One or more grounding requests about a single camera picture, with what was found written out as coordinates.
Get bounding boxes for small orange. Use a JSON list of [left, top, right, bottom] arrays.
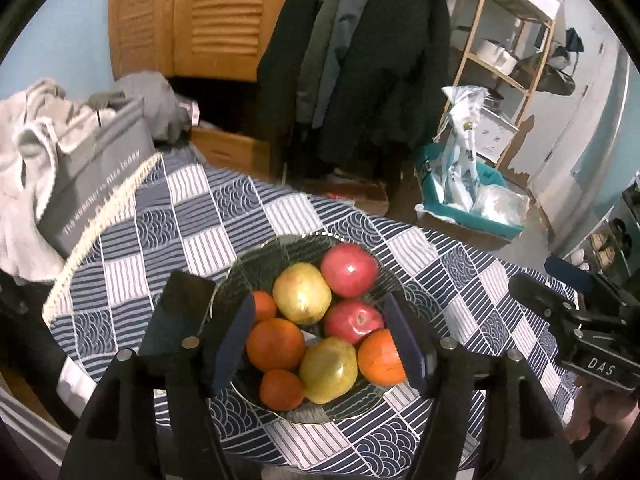
[[259, 369, 305, 411], [250, 291, 277, 322]]

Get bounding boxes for beige crumpled cloth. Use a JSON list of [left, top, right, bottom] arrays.
[[0, 79, 118, 281]]

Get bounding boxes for wooden louvered wardrobe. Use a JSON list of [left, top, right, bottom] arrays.
[[107, 0, 306, 83]]

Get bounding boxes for teal plastic basket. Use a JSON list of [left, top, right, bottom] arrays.
[[414, 142, 531, 241]]

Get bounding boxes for large orange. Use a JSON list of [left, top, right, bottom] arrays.
[[246, 318, 306, 373], [357, 329, 408, 387]]

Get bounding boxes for plain cardboard box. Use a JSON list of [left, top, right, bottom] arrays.
[[415, 205, 511, 253]]

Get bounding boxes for white printed plastic bag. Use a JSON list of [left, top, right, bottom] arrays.
[[434, 85, 488, 211]]

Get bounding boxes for grey hanging jacket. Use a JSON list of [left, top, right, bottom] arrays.
[[295, 0, 361, 128]]

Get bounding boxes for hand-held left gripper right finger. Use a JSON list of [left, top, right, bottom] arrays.
[[384, 294, 583, 480]]

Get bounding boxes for white door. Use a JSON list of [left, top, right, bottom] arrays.
[[515, 10, 601, 186]]

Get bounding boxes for wooden shelf rack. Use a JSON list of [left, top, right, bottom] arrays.
[[452, 0, 561, 171]]

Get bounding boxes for brown cardboard box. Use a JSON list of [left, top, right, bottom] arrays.
[[190, 127, 273, 181]]

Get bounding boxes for cardboard box with red label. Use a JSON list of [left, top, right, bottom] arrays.
[[300, 177, 391, 216]]

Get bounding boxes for yellow pear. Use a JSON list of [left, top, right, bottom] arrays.
[[299, 337, 359, 405]]

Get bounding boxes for white patterned storage box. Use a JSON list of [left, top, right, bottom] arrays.
[[472, 107, 520, 163]]

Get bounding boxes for black hanging coat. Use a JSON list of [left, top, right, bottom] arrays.
[[320, 0, 453, 178]]

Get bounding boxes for person's right hand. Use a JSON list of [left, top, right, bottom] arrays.
[[564, 377, 640, 443]]

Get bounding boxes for grey crumpled clothing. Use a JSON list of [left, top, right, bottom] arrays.
[[90, 71, 201, 146]]

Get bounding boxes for blue white patterned tablecloth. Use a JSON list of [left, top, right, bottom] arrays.
[[42, 150, 586, 476]]

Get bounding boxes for white cooking pot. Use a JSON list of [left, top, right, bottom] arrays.
[[475, 39, 518, 73]]

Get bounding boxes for grey shoe rack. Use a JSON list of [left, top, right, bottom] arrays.
[[565, 180, 640, 281]]

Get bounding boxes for grey paper bag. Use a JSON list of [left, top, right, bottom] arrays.
[[37, 97, 157, 258]]

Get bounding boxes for clear plastic bag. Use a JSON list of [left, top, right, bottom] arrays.
[[470, 185, 530, 226]]

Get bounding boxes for dark hanging jacket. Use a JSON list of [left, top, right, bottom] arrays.
[[256, 0, 341, 121]]

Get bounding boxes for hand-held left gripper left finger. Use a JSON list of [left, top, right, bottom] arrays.
[[59, 270, 257, 480]]

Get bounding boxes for dark glass plate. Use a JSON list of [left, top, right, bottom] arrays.
[[209, 232, 431, 423]]

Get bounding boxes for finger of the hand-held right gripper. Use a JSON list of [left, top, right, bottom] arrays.
[[507, 272, 581, 331], [544, 256, 596, 293]]

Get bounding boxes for red apple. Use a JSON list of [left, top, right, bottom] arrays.
[[324, 301, 385, 346], [320, 243, 380, 298]]

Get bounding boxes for large green pear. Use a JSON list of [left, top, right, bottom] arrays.
[[272, 262, 332, 325]]

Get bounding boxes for rows of shoes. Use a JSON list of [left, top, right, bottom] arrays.
[[570, 215, 633, 271]]

